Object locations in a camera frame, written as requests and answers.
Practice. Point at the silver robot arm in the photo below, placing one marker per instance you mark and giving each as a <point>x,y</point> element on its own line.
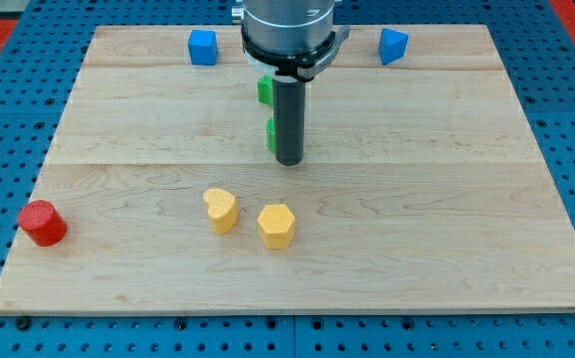
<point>289,40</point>

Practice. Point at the yellow hexagon block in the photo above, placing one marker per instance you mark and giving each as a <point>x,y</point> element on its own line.
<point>276,226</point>

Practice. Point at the yellow heart block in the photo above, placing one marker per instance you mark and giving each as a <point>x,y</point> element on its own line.
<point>222,210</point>

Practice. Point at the green block lower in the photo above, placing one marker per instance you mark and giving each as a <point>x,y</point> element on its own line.
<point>271,135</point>

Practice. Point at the green block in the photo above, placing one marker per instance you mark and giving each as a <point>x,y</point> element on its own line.
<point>271,135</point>
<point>265,90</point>

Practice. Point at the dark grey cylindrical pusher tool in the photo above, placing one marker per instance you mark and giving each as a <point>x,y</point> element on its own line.
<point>289,110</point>

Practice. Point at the green block upper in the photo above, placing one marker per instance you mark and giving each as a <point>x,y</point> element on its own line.
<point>265,90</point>

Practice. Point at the wooden board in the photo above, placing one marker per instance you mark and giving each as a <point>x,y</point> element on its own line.
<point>421,190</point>

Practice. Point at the blue cube block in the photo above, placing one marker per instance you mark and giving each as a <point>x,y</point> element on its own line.
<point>203,47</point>

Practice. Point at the blue triangular block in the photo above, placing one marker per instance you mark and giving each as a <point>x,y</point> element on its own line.
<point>392,46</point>

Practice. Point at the red cylinder block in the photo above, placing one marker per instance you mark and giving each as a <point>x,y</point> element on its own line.
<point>42,222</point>

